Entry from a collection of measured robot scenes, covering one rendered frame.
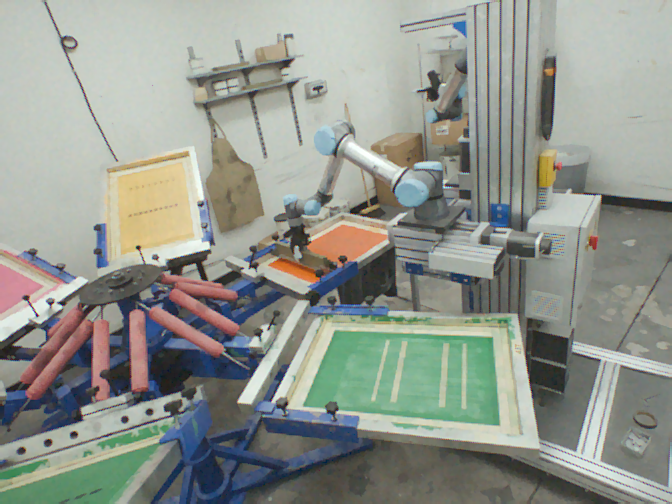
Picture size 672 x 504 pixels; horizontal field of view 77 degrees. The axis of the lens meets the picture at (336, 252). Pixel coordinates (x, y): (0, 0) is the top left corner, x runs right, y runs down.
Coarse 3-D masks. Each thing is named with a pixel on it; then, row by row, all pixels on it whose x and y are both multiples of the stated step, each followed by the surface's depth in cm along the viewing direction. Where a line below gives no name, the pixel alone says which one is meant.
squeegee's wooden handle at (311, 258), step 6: (276, 246) 236; (282, 246) 231; (288, 246) 228; (282, 252) 234; (288, 252) 229; (300, 252) 220; (306, 252) 217; (312, 252) 216; (294, 258) 227; (300, 258) 223; (306, 258) 218; (312, 258) 214; (318, 258) 210; (324, 258) 208; (312, 264) 217; (318, 264) 213; (324, 264) 209
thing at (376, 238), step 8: (368, 232) 252; (368, 240) 242; (376, 240) 240; (384, 240) 239; (368, 248) 233; (328, 256) 232; (336, 256) 231; (352, 256) 228; (296, 272) 222; (304, 272) 220; (312, 272) 219; (312, 280) 211
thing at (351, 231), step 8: (328, 232) 262; (336, 232) 260; (344, 232) 258; (352, 232) 256; (360, 232) 254; (312, 240) 255; (320, 240) 253; (312, 248) 245; (272, 264) 235; (280, 264) 233; (288, 264) 232; (296, 264) 230; (288, 272) 223
